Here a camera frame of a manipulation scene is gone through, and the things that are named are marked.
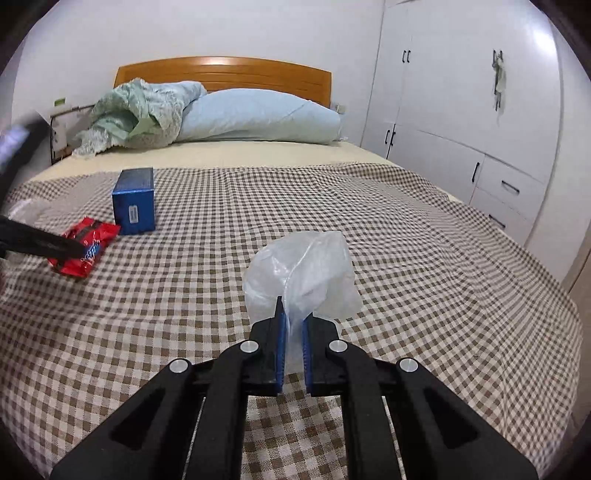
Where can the wooden headboard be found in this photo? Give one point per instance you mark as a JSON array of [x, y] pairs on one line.
[[231, 74]]

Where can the white cardboard box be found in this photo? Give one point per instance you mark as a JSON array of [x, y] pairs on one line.
[[69, 134]]

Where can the red snack wrapper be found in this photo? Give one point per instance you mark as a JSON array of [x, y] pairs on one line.
[[99, 237]]

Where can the light wooden door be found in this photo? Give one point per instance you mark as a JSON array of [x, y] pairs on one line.
[[579, 263]]

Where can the hanging wardrobe ornament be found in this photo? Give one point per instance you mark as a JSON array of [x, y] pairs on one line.
[[497, 74]]

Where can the white wall socket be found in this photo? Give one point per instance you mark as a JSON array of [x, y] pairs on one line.
[[340, 107]]

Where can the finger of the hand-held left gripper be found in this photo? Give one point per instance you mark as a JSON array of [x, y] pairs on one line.
[[41, 240]]

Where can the blue cardboard box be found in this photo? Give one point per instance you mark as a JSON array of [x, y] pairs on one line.
[[134, 207]]

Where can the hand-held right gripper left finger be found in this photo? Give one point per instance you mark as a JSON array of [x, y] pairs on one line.
[[279, 355]]

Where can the brown checkered blanket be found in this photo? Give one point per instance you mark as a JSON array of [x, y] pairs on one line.
[[415, 277]]

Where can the clear plastic bag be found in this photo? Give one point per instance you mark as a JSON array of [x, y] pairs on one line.
[[304, 267]]

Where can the pale green crumpled blanket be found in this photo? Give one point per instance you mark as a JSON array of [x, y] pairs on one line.
[[138, 115]]

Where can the white wardrobe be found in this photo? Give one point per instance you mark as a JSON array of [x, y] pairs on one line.
[[452, 92]]

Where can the beige bed sheet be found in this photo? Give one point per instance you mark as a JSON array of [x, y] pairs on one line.
[[277, 152]]

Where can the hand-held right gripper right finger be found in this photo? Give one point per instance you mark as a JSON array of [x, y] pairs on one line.
[[307, 364]]

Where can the light blue pillow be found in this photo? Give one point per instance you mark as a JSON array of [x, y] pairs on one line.
[[258, 117]]

